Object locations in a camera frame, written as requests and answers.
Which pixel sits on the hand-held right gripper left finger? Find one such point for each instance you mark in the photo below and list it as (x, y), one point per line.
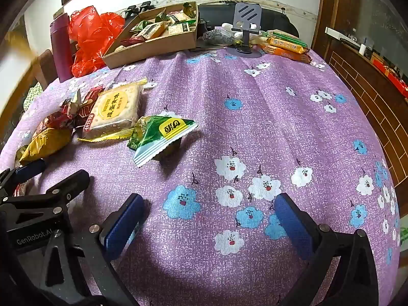
(122, 226)

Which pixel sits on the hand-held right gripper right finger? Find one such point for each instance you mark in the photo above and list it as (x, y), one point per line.
(293, 226)

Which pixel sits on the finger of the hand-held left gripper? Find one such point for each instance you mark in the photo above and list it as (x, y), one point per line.
(68, 185)
(30, 169)

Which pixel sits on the dark red gold-print packet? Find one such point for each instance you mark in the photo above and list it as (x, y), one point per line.
(59, 121)

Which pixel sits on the clear yellow-ended cracker packet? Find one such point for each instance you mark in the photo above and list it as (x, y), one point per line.
(111, 108)

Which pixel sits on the brown cardboard box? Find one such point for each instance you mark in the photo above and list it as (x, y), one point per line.
(149, 51)

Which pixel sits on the golden yellow packet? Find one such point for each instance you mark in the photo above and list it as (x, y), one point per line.
(44, 143)

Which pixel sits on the green patterned cushion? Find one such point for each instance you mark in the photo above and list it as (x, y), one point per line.
(33, 95)

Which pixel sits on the gold foil candy wrapper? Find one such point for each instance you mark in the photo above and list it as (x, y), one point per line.
(75, 100)

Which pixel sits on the dark red bar packet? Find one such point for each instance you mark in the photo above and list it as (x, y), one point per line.
(91, 102)

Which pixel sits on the green snack packet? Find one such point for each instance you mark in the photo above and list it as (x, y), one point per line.
(156, 134)

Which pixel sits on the purple floral tablecloth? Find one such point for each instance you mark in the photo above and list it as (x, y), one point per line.
(255, 118)

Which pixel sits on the purple thermos bottle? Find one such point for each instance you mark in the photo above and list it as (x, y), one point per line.
(60, 47)

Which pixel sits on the brown wooden cabinet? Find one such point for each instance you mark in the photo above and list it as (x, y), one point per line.
(366, 102)

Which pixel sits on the red plastic bag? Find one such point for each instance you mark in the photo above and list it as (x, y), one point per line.
(92, 38)

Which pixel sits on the orange cracker packet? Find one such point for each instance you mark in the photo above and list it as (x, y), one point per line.
(287, 45)
(287, 55)

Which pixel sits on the pile of assorted food packets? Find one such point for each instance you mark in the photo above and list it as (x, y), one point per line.
(153, 30)

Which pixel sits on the row of red boxes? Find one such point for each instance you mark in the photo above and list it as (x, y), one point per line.
(392, 76)

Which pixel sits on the black clip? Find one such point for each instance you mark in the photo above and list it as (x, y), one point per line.
(130, 10)
(145, 5)

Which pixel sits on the yellow green cracker packet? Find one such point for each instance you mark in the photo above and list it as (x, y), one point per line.
(287, 36)

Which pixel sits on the white bottle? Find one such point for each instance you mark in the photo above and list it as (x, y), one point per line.
(362, 49)

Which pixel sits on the white flat box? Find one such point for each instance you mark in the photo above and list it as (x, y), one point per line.
(341, 35)

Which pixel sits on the grey striped pouch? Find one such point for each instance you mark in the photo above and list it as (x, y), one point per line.
(218, 36)

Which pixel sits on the black bag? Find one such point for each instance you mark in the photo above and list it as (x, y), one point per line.
(274, 22)

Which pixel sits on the white plush toy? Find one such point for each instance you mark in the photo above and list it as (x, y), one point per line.
(227, 26)

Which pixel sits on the grey phone stand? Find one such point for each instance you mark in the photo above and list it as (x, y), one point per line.
(247, 14)

